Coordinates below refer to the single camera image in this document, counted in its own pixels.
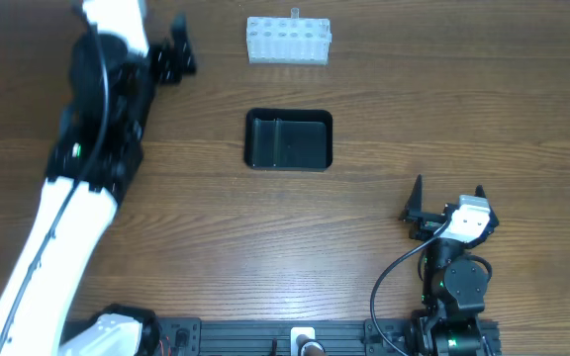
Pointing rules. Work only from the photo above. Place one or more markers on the clear test tube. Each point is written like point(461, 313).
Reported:
point(276, 143)
point(294, 12)

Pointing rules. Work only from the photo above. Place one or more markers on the white test tube rack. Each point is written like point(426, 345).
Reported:
point(290, 44)

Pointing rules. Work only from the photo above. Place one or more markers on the mounting rail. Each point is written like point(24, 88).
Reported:
point(245, 338)

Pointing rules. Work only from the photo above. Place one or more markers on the black tray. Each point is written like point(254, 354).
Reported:
point(305, 143)

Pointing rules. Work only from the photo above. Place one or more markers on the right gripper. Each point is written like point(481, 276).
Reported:
point(426, 225)

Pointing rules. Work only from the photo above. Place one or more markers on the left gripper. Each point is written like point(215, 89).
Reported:
point(165, 64)

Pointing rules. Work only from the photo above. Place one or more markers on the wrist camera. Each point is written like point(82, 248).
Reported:
point(470, 217)
point(117, 20)

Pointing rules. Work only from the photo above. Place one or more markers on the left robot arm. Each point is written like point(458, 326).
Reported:
point(57, 247)

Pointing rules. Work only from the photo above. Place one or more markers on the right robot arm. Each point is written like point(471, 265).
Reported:
point(458, 287)

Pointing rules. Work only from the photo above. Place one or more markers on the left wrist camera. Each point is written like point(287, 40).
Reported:
point(117, 20)

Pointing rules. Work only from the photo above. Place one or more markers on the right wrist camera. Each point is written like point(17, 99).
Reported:
point(470, 217)

